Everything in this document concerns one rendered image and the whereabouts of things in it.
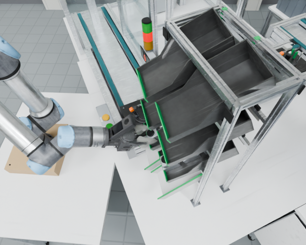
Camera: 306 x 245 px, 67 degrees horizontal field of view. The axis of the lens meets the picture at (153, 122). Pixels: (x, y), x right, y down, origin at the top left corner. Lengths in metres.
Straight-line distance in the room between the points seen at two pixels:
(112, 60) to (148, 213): 1.08
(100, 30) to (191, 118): 1.55
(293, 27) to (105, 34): 1.46
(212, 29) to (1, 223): 1.29
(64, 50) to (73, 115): 2.05
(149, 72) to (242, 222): 0.84
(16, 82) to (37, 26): 3.14
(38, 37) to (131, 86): 2.58
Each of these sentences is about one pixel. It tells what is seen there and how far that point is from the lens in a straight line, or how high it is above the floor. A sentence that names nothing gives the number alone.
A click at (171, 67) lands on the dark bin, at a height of 1.55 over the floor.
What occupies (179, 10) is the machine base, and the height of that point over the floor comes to 0.86.
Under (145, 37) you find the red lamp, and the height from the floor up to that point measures 1.34.
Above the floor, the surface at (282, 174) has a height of 0.86.
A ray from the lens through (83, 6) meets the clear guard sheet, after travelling 2.35.
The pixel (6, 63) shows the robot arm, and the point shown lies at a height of 1.51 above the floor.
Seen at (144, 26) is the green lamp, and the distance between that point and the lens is 1.17.
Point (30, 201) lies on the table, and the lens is 1.41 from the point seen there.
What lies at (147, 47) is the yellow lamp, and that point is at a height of 1.28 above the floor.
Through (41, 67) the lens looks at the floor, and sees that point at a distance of 3.41.
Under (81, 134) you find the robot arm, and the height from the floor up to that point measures 1.38.
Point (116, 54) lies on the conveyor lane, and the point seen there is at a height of 0.92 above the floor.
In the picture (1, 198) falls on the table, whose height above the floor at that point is 0.86.
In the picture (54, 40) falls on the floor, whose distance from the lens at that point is 3.77.
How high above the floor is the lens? 2.05
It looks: 57 degrees down
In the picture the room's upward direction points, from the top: 5 degrees counter-clockwise
